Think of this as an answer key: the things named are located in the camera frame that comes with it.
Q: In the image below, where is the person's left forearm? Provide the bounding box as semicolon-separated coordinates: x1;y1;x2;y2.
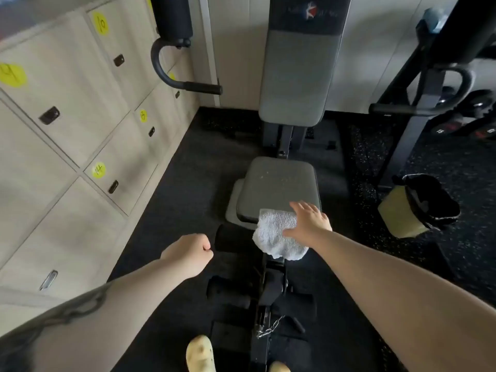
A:
23;257;196;372

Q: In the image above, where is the person's left hand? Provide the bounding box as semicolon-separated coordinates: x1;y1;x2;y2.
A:
161;233;214;280

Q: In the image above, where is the yellow left shoe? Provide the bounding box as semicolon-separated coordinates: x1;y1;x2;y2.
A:
185;335;217;372

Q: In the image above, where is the person's right forearm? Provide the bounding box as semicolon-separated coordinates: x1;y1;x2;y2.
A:
306;228;496;372

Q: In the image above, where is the grey backrest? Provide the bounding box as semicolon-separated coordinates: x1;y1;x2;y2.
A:
258;0;352;128

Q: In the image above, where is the beige locker cabinet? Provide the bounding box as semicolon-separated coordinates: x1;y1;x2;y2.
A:
0;0;200;337

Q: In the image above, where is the person's right hand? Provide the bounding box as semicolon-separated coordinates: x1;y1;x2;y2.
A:
282;201;333;249

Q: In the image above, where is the silver metal chain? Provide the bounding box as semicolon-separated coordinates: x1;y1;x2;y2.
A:
255;315;287;339

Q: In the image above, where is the black dumbbell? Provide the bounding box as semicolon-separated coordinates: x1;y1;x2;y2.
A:
469;119;496;142
455;88;496;119
428;112;466;137

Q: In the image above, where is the grey seat cushion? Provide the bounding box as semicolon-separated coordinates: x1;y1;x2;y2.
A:
236;157;321;224

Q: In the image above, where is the light grey seat base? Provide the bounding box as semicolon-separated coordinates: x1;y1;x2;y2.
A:
226;179;258;230

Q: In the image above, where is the grey microfibre cloth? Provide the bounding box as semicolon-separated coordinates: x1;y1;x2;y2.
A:
252;209;309;261

